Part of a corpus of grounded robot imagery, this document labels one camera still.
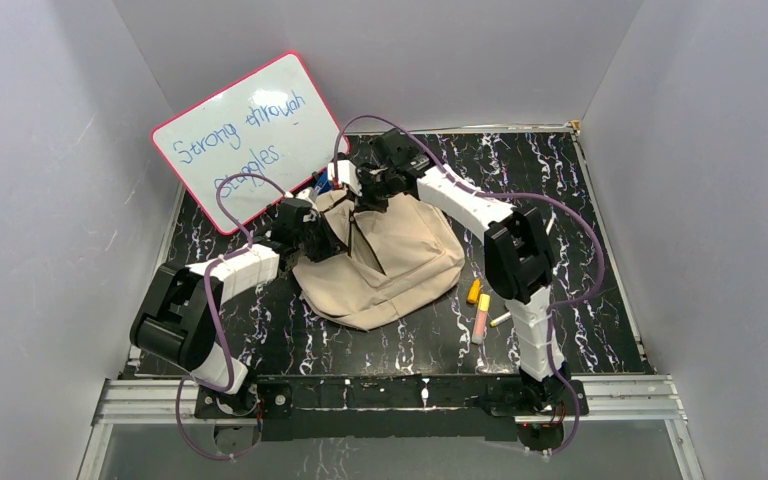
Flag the beige backpack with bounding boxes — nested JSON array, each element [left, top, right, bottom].
[[292, 192, 465, 331]]

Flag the orange highlighter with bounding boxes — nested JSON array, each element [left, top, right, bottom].
[[466, 278, 482, 305]]

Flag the yellow pink highlighter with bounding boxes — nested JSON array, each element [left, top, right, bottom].
[[471, 293, 491, 345]]

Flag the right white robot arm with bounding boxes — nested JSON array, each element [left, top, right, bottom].
[[327, 128, 566, 414]]

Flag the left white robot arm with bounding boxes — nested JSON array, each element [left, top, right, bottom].
[[130, 188, 345, 416]]

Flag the pink framed whiteboard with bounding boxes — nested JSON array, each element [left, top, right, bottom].
[[151, 52, 350, 235]]

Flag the light blue eraser box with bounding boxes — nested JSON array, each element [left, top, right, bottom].
[[545, 213, 557, 235]]

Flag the yellow white pen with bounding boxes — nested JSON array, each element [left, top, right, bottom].
[[489, 312, 511, 327]]

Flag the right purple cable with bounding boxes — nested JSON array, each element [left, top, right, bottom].
[[330, 115, 607, 458]]

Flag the purple cable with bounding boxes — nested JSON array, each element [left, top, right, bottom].
[[175, 173, 289, 462], [330, 115, 607, 458]]

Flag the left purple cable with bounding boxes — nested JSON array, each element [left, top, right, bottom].
[[175, 173, 289, 462]]

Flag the black base frame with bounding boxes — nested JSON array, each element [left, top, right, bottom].
[[194, 367, 590, 452]]

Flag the aluminium rail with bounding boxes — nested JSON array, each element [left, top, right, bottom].
[[93, 374, 687, 425]]

